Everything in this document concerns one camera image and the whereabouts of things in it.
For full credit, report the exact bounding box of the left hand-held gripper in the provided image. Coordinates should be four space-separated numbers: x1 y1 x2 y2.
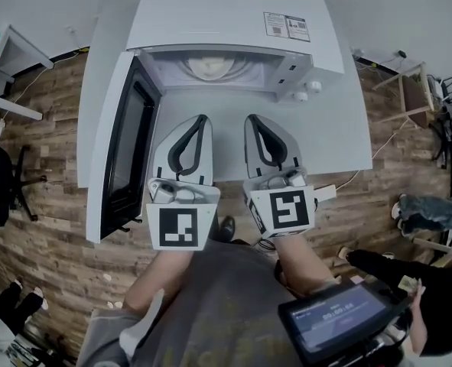
145 114 222 252

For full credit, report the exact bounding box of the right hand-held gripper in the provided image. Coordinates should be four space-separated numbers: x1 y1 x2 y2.
242 113 317 240

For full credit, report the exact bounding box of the white microwave oven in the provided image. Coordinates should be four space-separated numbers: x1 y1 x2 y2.
86 0 345 244

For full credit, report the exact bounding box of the person's left forearm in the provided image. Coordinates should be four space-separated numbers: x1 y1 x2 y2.
125 247 194 313

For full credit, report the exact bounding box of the person's right forearm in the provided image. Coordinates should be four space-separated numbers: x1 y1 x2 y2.
275 234 341 297

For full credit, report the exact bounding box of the person's black shoe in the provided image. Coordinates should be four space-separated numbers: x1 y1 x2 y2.
217 216 236 244

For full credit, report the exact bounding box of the person's grey shirt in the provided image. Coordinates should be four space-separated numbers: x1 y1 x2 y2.
76 239 301 367

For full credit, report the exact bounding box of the wooden side table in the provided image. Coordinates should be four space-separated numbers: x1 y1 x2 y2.
373 61 437 129

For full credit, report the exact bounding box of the black tablet screen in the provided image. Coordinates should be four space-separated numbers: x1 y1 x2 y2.
278 281 414 366

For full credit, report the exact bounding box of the black wifi router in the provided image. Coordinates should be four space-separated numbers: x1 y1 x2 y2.
437 75 452 105

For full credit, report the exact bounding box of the white desk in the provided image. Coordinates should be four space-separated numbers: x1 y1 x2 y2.
0 24 54 140

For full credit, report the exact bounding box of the white power cable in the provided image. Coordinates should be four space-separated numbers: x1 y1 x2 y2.
334 119 410 193

